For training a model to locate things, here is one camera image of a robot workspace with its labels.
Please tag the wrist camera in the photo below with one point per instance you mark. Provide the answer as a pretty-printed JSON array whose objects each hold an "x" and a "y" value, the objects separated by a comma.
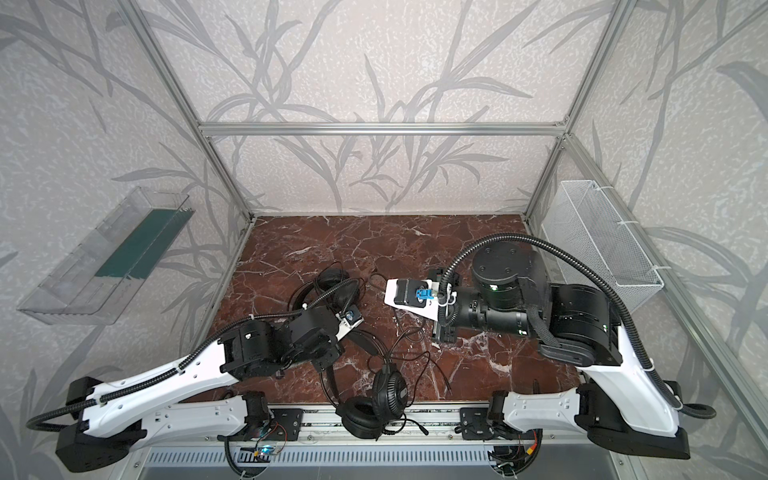
[
  {"x": 349, "y": 320},
  {"x": 419, "y": 297}
]

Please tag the clear plastic wall bin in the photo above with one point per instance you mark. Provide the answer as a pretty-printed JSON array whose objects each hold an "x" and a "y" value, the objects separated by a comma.
[{"x": 95, "y": 283}]

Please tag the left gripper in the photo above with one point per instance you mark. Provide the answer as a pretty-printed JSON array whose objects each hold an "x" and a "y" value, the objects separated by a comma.
[{"x": 339, "y": 303}]

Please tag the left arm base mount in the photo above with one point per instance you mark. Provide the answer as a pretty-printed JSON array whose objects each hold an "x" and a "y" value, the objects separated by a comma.
[{"x": 285, "y": 426}]

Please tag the white wire mesh basket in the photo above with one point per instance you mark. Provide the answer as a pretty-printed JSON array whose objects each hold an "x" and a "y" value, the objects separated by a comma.
[{"x": 582, "y": 221}]

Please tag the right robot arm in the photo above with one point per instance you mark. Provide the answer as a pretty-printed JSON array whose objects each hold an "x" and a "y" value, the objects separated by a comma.
[{"x": 521, "y": 285}]

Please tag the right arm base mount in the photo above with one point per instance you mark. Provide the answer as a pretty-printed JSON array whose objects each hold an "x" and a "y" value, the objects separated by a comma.
[{"x": 475, "y": 425}]

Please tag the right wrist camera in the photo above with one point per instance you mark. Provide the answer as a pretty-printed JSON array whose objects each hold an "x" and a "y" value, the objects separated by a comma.
[{"x": 419, "y": 297}]

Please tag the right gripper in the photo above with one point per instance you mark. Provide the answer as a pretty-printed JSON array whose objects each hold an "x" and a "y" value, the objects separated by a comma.
[{"x": 444, "y": 324}]

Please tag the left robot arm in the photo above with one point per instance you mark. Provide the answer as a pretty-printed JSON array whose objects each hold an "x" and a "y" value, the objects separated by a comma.
[{"x": 101, "y": 423}]

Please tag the black headphones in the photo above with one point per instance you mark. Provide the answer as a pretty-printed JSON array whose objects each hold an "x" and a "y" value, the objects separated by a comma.
[
  {"x": 333, "y": 287},
  {"x": 378, "y": 390}
]

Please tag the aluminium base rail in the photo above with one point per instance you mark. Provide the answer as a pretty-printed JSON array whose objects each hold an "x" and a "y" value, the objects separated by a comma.
[{"x": 250, "y": 419}]

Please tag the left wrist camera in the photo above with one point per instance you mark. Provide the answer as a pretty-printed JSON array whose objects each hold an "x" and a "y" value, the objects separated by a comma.
[{"x": 349, "y": 320}]

